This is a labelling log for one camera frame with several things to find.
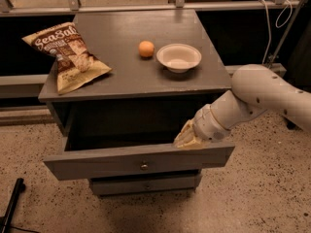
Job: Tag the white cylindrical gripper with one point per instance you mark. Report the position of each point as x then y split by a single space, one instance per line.
208 124

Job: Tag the grey top drawer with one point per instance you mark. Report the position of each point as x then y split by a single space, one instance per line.
103 156

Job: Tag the grey drawer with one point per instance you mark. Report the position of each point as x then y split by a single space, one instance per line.
138 185
103 156

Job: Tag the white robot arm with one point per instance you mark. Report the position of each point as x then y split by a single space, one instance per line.
255 89

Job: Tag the grey wooden drawer cabinet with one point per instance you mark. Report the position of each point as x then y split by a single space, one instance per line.
138 96

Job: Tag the grey bottom drawer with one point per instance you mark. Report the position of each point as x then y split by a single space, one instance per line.
138 185

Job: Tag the white paper bowl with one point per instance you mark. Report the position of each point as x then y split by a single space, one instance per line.
178 58

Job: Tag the orange fruit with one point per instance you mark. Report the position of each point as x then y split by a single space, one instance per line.
146 49

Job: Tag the sea salt chip bag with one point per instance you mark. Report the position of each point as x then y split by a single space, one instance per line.
76 66

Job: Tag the black stand leg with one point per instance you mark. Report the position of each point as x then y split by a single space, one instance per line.
6 219

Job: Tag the grey diagonal metal pole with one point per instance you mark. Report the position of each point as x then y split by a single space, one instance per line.
295 6

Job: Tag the metal railing frame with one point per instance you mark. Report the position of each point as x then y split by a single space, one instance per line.
129 4

